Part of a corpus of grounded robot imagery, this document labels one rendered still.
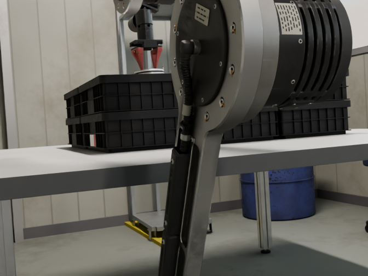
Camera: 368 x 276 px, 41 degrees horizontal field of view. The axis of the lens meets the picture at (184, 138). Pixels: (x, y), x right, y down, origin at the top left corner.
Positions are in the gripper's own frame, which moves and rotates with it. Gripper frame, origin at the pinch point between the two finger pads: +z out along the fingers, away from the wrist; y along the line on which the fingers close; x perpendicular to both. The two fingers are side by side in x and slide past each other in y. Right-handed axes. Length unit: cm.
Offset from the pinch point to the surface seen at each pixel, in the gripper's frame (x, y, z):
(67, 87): -215, -21, -17
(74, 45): -214, -29, -49
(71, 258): -141, 3, 93
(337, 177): -178, -241, 77
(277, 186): -143, -152, 70
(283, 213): -142, -155, 91
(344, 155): 70, -19, 32
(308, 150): 69, -9, 29
